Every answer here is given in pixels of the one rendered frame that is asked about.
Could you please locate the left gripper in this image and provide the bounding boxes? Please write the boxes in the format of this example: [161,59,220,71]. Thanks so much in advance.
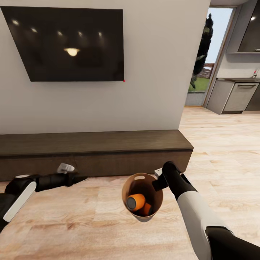
[49,172,88,190]

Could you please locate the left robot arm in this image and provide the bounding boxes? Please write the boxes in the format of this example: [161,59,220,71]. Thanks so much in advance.
[0,163,88,233]

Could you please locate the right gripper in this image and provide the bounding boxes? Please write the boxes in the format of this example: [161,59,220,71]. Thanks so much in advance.
[152,176,168,191]

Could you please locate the trash can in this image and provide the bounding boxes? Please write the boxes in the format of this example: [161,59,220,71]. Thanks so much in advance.
[122,173,164,222]

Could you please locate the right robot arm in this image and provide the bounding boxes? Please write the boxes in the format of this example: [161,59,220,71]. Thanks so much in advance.
[152,161,260,260]

